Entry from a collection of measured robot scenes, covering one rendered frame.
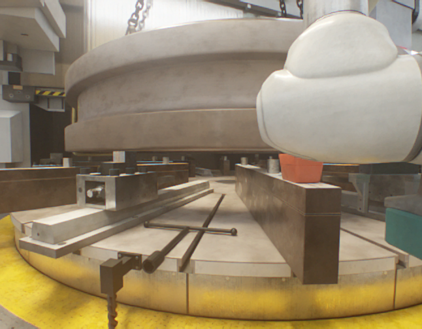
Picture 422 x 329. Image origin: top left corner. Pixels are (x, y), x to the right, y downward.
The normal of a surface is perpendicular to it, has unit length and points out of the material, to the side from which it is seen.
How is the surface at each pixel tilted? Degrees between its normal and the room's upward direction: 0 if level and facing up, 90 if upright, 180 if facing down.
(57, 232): 72
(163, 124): 90
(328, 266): 90
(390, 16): 90
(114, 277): 90
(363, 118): 106
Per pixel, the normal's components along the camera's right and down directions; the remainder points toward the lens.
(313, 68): -0.47, -0.25
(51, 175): 0.71, 0.03
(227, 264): -0.11, 0.04
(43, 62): 0.33, 0.04
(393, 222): -1.00, 0.00
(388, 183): -0.92, 0.02
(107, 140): -0.47, 0.04
